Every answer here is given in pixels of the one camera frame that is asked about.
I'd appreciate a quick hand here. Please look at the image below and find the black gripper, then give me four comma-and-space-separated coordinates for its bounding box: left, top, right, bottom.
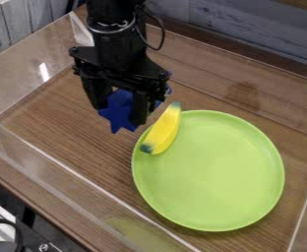
69, 19, 167, 126

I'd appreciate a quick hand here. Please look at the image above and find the blue star-shaped block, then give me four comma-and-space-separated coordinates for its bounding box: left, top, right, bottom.
97, 70, 175, 135

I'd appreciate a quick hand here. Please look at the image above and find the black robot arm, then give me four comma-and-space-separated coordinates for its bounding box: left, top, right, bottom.
69, 0, 171, 131

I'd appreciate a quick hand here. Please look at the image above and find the green round plate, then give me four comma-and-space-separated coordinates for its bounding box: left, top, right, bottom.
130, 110, 284, 231

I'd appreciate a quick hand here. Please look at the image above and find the yellow toy banana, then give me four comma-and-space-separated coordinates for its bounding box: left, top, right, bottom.
140, 101, 181, 155

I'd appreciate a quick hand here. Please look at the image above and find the clear acrylic corner bracket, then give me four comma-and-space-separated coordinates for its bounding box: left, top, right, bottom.
69, 12, 94, 46

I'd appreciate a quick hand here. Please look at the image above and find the clear acrylic enclosure wall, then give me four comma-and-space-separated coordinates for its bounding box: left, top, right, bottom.
0, 14, 307, 252

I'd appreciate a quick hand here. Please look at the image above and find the black cable lower left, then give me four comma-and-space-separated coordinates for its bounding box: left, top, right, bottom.
0, 218, 22, 252

